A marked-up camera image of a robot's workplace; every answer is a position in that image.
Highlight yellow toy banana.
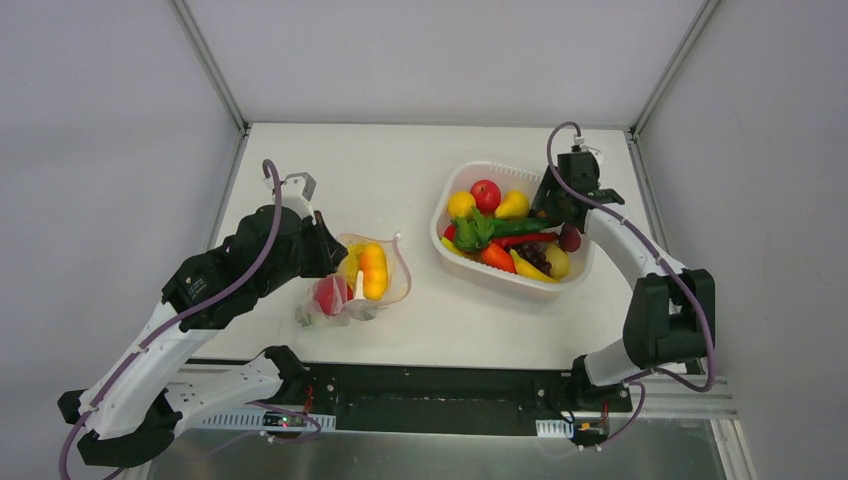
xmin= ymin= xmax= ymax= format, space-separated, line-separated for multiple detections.
xmin=510 ymin=250 xmax=558 ymax=283

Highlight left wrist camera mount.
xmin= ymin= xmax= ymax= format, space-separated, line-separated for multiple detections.
xmin=264 ymin=172 xmax=317 ymax=219

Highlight purple toy sweet potato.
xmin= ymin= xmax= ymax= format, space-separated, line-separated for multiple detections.
xmin=558 ymin=223 xmax=582 ymax=253

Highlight orange toy carrot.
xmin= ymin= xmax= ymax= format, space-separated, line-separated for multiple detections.
xmin=480 ymin=242 xmax=516 ymax=274

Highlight red toy bell pepper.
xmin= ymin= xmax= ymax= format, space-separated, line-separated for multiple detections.
xmin=442 ymin=225 xmax=457 ymax=245

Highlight white plastic basket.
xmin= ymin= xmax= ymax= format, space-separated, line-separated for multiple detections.
xmin=430 ymin=161 xmax=596 ymax=301

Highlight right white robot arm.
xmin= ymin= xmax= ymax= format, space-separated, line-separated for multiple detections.
xmin=532 ymin=148 xmax=715 ymax=410

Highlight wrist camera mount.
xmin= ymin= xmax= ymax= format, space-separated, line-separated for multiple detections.
xmin=264 ymin=172 xmax=317 ymax=219
xmin=572 ymin=135 xmax=603 ymax=163

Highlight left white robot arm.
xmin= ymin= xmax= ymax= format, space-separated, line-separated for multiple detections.
xmin=57 ymin=205 xmax=347 ymax=473

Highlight orange toy mango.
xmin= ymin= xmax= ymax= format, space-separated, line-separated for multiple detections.
xmin=359 ymin=243 xmax=389 ymax=301

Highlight dark toy grapes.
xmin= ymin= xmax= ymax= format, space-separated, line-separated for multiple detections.
xmin=514 ymin=242 xmax=551 ymax=276

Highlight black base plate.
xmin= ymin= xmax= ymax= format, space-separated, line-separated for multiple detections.
xmin=266 ymin=363 xmax=633 ymax=436

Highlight white toy radish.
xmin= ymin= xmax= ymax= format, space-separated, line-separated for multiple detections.
xmin=298 ymin=270 xmax=382 ymax=327

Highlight clear zip top bag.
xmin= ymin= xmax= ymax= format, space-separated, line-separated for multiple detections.
xmin=295 ymin=232 xmax=412 ymax=329

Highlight red toy chili pepper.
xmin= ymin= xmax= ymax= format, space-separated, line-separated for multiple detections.
xmin=491 ymin=232 xmax=559 ymax=249

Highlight yellow toy cabbage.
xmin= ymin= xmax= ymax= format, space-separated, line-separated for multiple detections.
xmin=339 ymin=242 xmax=365 ymax=288

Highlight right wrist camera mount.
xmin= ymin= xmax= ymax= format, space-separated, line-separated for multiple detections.
xmin=572 ymin=135 xmax=603 ymax=163

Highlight green toy leaf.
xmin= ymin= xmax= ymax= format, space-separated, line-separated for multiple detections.
xmin=452 ymin=207 xmax=496 ymax=253

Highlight red toy tomato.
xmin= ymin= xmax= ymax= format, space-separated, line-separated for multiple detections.
xmin=312 ymin=275 xmax=353 ymax=317

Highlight red toy apple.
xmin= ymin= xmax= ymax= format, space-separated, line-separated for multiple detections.
xmin=469 ymin=179 xmax=502 ymax=214

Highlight yellow toy lemon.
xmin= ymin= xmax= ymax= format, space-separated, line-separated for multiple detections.
xmin=446 ymin=191 xmax=476 ymax=220

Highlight small yellow toy pear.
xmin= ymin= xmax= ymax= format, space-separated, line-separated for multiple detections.
xmin=494 ymin=190 xmax=531 ymax=220

